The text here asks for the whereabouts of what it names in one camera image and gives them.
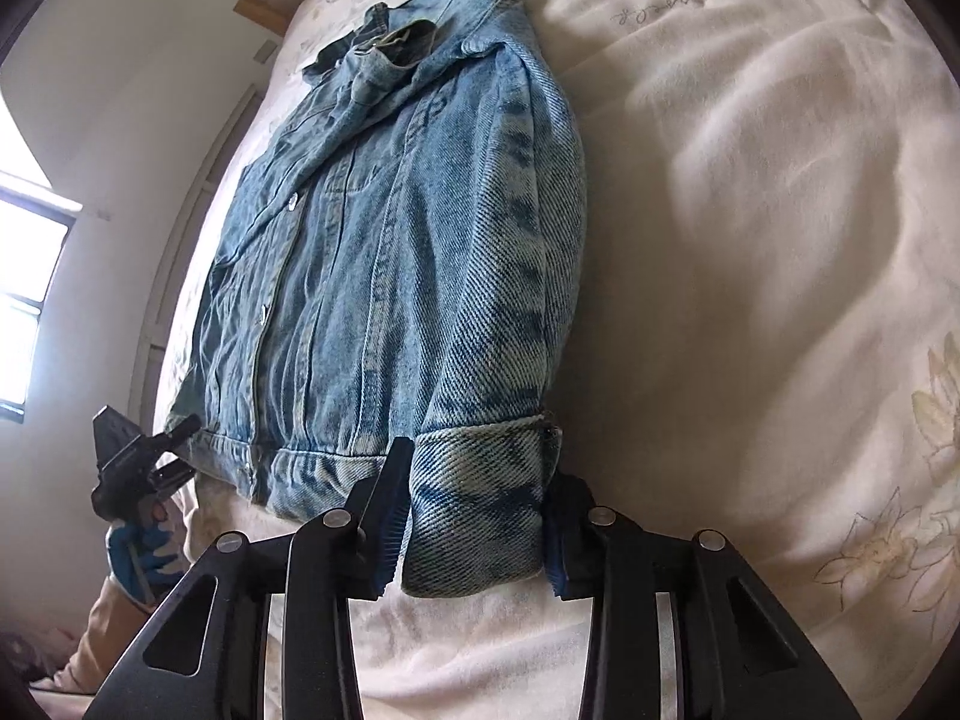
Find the bed with floral sheet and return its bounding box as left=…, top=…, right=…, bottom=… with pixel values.
left=154, top=0, right=960, bottom=720

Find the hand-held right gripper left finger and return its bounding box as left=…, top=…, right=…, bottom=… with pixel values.
left=82, top=438, right=416, bottom=720

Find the person's left forearm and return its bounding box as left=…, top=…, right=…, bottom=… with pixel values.
left=31, top=577, right=162, bottom=695

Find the window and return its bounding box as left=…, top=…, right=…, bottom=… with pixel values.
left=0, top=171, right=80, bottom=422

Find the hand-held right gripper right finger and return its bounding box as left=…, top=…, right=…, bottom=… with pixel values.
left=543, top=471, right=865, bottom=720

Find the person's left hand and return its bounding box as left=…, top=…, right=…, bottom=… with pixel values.
left=105, top=504, right=185, bottom=605

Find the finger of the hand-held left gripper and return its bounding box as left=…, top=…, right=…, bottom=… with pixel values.
left=146, top=414, right=202, bottom=460
left=148, top=461, right=194, bottom=501

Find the wooden headboard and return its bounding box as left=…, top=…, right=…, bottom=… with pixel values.
left=234, top=0, right=302, bottom=38

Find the blue denim jacket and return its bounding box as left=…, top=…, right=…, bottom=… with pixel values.
left=163, top=0, right=590, bottom=599

